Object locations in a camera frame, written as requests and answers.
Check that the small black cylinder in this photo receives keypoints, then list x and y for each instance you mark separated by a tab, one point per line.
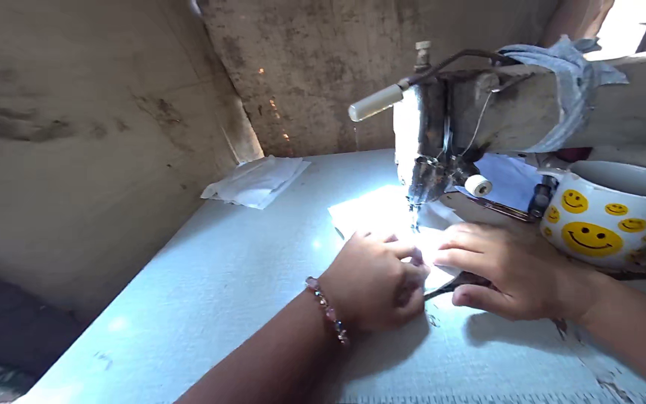
540	199

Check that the person's left forearm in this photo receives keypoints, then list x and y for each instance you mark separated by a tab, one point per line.
278	353

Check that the white mug with yellow smileys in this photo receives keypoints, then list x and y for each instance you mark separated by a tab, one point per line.
642	213

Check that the person's right forearm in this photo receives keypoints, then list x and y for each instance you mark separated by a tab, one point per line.
637	325

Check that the person's left fingers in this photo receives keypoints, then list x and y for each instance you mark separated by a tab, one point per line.
376	237

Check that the person's right index finger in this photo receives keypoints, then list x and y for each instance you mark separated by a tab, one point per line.
460	259

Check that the white fabric piece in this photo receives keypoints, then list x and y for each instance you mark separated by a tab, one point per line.
365	213

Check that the person's right hand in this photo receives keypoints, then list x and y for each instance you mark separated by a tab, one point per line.
533	275

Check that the grey-blue tied cloth strip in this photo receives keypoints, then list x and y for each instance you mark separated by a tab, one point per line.
576	95

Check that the pale blue folded paper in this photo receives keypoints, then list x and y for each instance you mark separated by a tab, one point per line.
505	178

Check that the bright window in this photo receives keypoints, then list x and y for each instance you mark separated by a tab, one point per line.
626	28

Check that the person's right fingers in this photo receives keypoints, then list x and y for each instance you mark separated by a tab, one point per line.
463	238

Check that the dark red object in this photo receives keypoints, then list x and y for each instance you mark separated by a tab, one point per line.
574	154

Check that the thin brown metallic rod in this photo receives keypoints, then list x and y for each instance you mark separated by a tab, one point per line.
499	208

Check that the white lamp with black gooseneck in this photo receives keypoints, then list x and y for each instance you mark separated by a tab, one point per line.
376	103

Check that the person's left index finger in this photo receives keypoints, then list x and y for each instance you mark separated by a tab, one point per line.
414	274

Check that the person's right thumb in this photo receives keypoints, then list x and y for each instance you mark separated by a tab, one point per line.
480	298

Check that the person's left hand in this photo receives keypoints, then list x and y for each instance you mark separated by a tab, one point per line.
365	283

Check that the person's left middle finger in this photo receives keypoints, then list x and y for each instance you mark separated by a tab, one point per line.
401	250

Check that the person's left thumb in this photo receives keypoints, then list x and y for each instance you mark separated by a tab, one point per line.
410	306

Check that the old sewing machine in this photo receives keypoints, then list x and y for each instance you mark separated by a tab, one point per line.
525	118

